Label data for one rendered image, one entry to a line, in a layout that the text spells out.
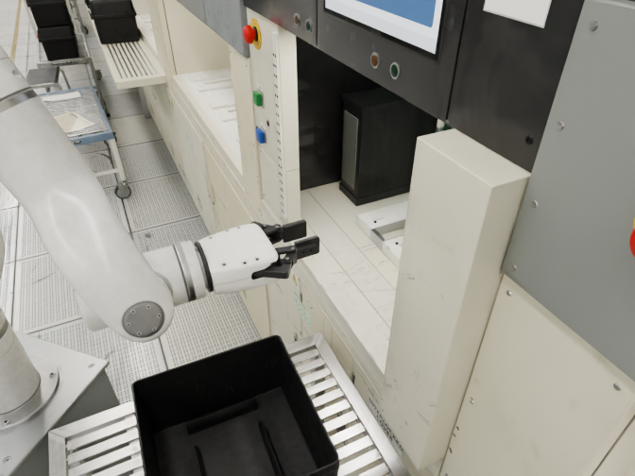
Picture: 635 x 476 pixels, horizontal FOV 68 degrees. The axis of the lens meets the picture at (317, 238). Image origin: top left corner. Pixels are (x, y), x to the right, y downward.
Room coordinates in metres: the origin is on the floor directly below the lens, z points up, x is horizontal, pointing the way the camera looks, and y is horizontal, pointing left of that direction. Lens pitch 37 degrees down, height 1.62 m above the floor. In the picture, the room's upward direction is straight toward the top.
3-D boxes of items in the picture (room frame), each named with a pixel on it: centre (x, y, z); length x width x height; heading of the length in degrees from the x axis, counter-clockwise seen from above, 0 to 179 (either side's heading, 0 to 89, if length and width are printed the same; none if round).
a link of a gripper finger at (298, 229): (0.60, 0.05, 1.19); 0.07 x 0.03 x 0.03; 116
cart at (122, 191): (2.88, 1.59, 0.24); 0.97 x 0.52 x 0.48; 28
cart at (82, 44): (4.41, 2.30, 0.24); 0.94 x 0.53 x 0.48; 25
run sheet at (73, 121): (2.71, 1.53, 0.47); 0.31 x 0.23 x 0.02; 47
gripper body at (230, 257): (0.53, 0.12, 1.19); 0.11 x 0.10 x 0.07; 116
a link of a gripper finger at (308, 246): (0.54, 0.02, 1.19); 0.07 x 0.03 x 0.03; 116
